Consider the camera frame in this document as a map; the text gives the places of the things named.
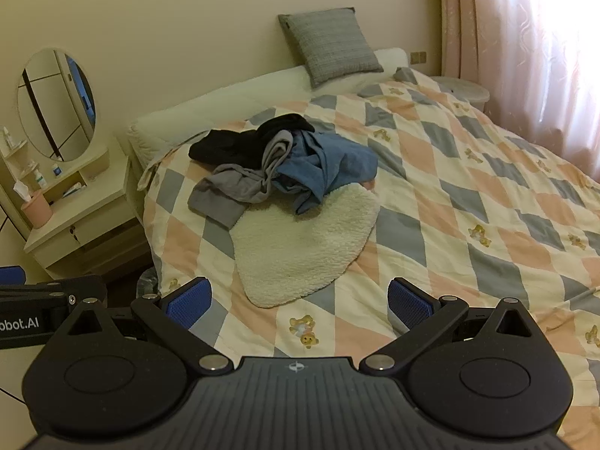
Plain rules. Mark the white fleece blanket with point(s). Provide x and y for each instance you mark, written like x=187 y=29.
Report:
x=290 y=253

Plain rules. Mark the pink drape curtain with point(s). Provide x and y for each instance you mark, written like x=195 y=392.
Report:
x=461 y=18

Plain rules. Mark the oval mirror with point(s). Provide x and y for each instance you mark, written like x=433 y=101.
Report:
x=51 y=103

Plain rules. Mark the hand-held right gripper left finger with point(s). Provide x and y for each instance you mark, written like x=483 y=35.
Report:
x=190 y=302

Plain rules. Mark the checked teddy bear quilt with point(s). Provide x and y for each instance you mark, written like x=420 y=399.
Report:
x=445 y=197

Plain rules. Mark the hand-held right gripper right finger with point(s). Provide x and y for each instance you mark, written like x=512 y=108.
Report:
x=410 y=307

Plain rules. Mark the small blue capped bottle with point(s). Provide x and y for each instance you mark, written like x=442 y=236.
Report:
x=56 y=171

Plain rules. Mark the white green bottle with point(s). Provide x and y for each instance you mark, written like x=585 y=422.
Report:
x=40 y=179

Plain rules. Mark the grey garment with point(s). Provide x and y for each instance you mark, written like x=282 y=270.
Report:
x=220 y=192

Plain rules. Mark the bin with clear liner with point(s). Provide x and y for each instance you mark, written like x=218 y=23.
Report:
x=147 y=283

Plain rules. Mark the cream vanity table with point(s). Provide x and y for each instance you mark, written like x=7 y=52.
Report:
x=93 y=215

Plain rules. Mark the white tissue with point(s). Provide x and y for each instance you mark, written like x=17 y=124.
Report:
x=21 y=190

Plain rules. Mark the black garment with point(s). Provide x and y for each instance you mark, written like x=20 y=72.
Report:
x=225 y=147

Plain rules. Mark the blue garment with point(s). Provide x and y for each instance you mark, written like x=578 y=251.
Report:
x=328 y=159

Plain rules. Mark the brass wall socket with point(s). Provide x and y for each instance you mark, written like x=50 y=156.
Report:
x=418 y=57

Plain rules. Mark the white long pillow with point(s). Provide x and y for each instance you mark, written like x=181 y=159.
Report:
x=211 y=103

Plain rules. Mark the drawer key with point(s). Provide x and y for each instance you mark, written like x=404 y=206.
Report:
x=73 y=233

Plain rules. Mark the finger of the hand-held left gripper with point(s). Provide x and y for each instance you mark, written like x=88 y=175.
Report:
x=47 y=293
x=11 y=275

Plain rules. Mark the sheer pink curtain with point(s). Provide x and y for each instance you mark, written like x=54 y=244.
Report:
x=548 y=56

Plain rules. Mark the grey square cushion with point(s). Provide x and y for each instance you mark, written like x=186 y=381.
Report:
x=328 y=47

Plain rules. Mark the pink cup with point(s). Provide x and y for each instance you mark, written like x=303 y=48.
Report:
x=38 y=211

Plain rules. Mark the white round bedside table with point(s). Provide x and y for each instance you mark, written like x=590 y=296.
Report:
x=461 y=91

